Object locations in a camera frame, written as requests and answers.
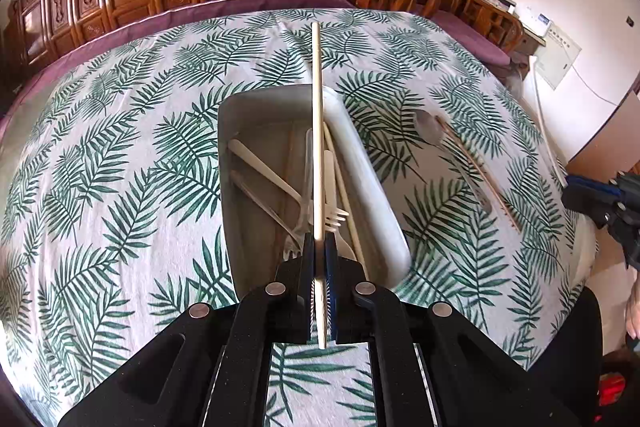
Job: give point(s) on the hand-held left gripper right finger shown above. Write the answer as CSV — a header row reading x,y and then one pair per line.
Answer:
x,y
332,307

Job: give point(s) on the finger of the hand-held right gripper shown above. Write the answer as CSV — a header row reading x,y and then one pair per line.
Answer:
x,y
592,184
582,201

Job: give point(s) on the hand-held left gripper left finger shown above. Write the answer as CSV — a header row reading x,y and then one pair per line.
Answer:
x,y
306,287

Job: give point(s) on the clear plastic fork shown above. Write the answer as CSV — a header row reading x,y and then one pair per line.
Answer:
x,y
260,202

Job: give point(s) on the grey metal tray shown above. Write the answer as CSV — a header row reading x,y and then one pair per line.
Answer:
x,y
370,187

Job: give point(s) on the white plastic fork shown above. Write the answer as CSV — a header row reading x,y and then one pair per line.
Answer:
x,y
265,172

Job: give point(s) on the pale wooden chopstick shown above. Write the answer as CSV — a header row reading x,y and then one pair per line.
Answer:
x,y
345,202
317,132

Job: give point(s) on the person's right hand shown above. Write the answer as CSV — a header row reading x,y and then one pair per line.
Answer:
x,y
634,312

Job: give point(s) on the brown wooden board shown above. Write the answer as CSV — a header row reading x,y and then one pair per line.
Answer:
x,y
610,142

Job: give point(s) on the white pipe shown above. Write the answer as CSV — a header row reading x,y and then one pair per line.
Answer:
x,y
545,117

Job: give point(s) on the clear plastic utensil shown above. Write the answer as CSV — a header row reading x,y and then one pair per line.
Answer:
x,y
477,194

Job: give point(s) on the brown wooden chopstick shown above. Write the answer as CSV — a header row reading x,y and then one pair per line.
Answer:
x,y
474,167

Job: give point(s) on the white distribution box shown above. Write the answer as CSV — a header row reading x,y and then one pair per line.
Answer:
x,y
559,57

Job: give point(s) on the wooden side table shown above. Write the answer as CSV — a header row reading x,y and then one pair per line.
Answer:
x,y
527,44

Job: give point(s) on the red object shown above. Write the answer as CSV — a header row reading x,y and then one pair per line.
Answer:
x,y
612,389

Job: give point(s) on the white box with blue print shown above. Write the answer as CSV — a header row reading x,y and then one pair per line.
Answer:
x,y
534,21

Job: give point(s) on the small purple seat cushion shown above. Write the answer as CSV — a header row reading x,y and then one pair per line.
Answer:
x,y
470,34

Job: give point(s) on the leaf-print tablecloth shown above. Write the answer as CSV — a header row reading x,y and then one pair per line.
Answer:
x,y
125,187

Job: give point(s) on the flat white box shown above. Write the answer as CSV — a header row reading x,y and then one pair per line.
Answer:
x,y
497,0

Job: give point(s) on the long purple seat cushion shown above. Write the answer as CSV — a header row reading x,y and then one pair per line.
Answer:
x,y
150,19

